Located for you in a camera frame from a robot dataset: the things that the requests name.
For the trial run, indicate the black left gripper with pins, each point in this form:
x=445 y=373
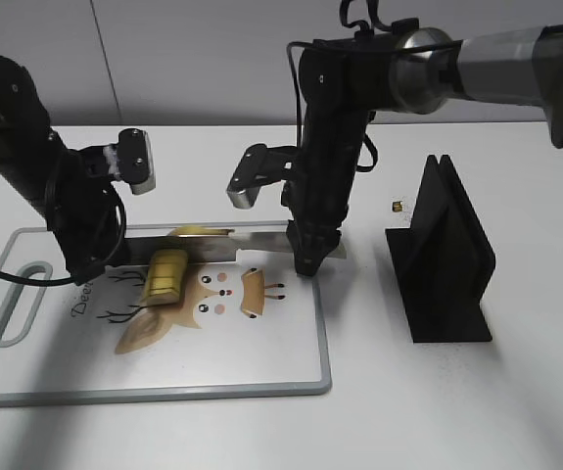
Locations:
x=85 y=213

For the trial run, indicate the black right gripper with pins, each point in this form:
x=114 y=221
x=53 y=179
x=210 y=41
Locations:
x=319 y=197

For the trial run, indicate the white handled kitchen knife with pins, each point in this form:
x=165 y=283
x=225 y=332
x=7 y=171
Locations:
x=207 y=248

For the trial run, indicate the yellow banana stem half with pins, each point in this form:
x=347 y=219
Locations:
x=196 y=230

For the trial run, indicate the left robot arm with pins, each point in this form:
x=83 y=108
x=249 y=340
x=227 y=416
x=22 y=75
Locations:
x=28 y=143

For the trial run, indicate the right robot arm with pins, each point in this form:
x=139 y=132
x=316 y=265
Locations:
x=403 y=68

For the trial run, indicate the white deer cutting board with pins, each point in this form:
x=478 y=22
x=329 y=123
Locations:
x=245 y=327

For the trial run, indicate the black knife stand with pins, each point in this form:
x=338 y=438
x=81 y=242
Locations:
x=443 y=261

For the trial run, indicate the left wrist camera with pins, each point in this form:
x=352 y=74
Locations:
x=130 y=160

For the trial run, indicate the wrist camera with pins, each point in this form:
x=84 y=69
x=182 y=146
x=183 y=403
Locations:
x=130 y=160
x=260 y=166

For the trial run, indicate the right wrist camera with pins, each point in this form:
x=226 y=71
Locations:
x=260 y=166

